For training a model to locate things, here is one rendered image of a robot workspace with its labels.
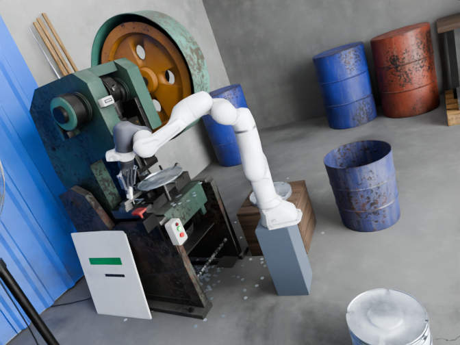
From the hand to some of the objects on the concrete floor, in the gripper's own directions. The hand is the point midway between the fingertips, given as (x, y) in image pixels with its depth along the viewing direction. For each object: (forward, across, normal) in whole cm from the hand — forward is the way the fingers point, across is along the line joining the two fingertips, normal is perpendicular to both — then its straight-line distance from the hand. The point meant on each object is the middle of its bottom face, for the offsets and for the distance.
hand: (129, 192), depth 177 cm
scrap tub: (+40, +107, -114) cm, 162 cm away
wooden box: (+63, +80, -66) cm, 122 cm away
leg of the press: (+94, +7, -4) cm, 94 cm away
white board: (+102, 0, +11) cm, 102 cm away
